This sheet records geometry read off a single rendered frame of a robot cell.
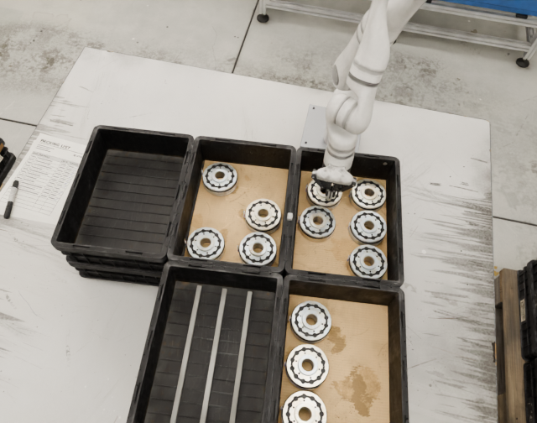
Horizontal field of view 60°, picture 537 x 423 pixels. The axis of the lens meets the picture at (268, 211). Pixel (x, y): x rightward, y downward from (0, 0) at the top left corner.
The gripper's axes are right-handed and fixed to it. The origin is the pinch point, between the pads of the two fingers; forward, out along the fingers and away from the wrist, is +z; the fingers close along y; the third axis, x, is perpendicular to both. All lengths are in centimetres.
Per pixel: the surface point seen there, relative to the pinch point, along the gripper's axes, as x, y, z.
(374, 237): 9.5, -14.5, 3.7
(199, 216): 13.9, 35.5, 5.5
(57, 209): 16, 84, 17
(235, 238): 18.2, 23.4, 6.0
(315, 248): 15.5, 1.0, 6.5
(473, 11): -182, -59, 48
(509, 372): 11, -84, 77
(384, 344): 37.1, -21.3, 8.4
